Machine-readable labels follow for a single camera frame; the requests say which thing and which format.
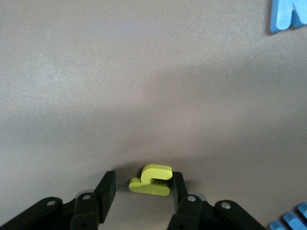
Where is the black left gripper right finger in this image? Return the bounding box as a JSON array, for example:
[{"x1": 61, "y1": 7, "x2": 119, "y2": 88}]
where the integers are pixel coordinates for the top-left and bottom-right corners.
[{"x1": 167, "y1": 172, "x2": 268, "y2": 230}]

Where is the blue lowercase letter m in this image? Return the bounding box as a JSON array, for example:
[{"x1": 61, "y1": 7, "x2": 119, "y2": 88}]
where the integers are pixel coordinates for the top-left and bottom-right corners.
[{"x1": 268, "y1": 202, "x2": 307, "y2": 230}]

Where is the yellow lowercase letter h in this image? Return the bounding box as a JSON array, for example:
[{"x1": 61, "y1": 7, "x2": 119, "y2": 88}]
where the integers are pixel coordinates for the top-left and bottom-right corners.
[{"x1": 129, "y1": 164, "x2": 173, "y2": 196}]

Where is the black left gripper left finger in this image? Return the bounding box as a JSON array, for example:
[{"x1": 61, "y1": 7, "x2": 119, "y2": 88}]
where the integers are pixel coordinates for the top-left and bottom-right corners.
[{"x1": 0, "y1": 170, "x2": 116, "y2": 230}]

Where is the brown table mat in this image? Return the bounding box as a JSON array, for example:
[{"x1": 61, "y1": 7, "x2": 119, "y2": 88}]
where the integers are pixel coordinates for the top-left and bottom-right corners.
[{"x1": 0, "y1": 0, "x2": 307, "y2": 230}]

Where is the blue uppercase letter W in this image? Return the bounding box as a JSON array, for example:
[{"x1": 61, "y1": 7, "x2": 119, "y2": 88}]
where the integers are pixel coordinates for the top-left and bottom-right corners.
[{"x1": 270, "y1": 0, "x2": 307, "y2": 34}]

